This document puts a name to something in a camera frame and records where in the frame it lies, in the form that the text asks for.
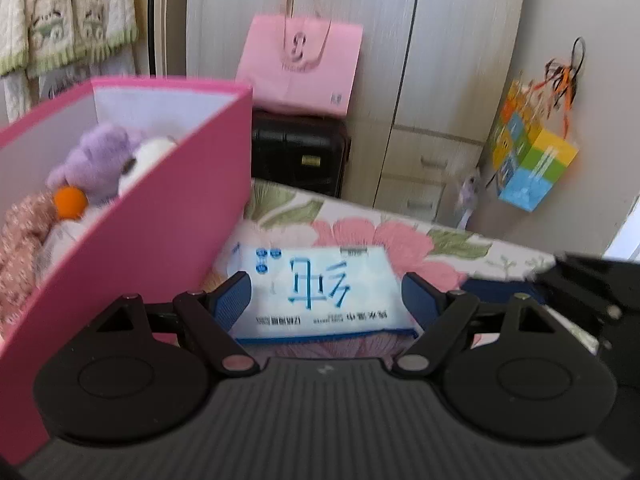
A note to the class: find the small purple hanging ornament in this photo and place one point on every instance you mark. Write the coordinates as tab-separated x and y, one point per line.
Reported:
469	185

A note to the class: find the purple plush toy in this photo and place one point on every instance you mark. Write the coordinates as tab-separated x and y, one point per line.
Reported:
95	160

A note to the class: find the orange ball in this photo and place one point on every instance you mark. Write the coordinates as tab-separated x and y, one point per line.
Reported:
71	202

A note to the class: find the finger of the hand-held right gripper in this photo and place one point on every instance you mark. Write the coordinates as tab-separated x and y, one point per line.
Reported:
505	291

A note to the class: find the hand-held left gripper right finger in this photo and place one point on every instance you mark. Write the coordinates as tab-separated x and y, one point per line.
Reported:
422	295

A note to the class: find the pink paper bag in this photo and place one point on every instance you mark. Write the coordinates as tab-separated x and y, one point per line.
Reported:
300	60

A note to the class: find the white and blue tissue pack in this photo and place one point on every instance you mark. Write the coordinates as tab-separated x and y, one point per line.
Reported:
320	290

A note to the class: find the pink cardboard box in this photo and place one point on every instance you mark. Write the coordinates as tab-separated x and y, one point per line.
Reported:
150	240

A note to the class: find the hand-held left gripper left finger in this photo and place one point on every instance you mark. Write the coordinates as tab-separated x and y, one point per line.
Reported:
232	300

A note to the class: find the light wooden wardrobe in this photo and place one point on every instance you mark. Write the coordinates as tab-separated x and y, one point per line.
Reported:
450	60

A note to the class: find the black suitcase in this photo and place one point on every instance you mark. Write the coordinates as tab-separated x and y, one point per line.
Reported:
300	150

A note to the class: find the pink floral cloth toy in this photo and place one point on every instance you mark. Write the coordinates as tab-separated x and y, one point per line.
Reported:
22	245

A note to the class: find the white panda plush ball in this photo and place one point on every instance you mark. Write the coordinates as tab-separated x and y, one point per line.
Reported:
147	157

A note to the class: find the cream and green fleece pajama top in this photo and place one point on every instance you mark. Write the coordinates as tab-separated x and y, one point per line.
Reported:
60	10

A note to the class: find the colourful gift bag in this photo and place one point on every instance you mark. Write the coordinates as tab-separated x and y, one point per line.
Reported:
530	165

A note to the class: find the wooden door frame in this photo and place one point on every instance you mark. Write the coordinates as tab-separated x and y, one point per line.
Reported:
170	15

